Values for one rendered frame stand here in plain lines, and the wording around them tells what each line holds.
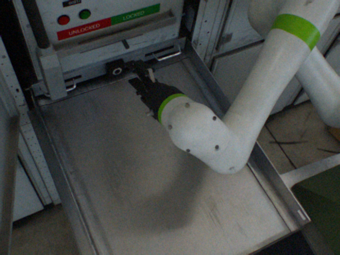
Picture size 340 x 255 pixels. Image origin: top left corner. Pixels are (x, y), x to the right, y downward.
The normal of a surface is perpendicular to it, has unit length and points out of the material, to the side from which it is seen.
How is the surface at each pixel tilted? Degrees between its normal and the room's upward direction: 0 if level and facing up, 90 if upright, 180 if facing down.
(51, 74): 90
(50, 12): 90
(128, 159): 0
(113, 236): 0
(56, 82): 90
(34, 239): 0
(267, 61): 38
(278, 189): 90
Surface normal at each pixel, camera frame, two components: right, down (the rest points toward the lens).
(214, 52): 0.44, 0.79
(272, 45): -0.54, -0.29
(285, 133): 0.09, -0.51
